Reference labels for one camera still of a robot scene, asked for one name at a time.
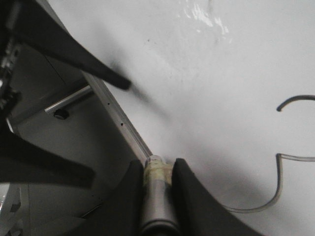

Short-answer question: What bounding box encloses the silver metal rod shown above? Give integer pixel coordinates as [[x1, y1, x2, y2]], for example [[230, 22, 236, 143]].
[[44, 86, 92, 114]]

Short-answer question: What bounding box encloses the white whiteboard marker black tip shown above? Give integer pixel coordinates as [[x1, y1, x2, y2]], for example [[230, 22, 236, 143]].
[[140, 155, 180, 236]]

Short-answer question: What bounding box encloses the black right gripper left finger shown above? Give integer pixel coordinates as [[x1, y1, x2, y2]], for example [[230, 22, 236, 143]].
[[64, 160, 144, 236]]

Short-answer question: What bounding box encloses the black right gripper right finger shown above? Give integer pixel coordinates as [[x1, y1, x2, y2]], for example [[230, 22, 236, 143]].
[[172, 158, 261, 236]]

